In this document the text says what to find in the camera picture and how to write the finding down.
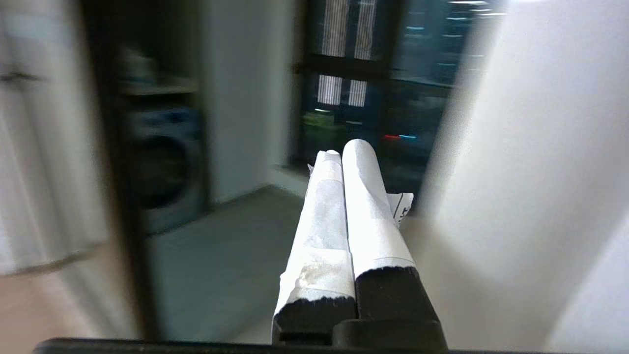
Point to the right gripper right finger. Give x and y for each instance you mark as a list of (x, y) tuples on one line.
[(373, 231)]

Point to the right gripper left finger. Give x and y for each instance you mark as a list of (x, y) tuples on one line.
[(319, 246)]

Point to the grey washing machine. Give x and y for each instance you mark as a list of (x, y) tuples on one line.
[(164, 164)]

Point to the white curtain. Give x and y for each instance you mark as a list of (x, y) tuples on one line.
[(42, 142), (521, 162)]

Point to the black balcony door frame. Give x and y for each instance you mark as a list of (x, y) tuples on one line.
[(123, 187)]

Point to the black balcony window frame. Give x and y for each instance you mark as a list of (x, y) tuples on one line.
[(354, 83)]

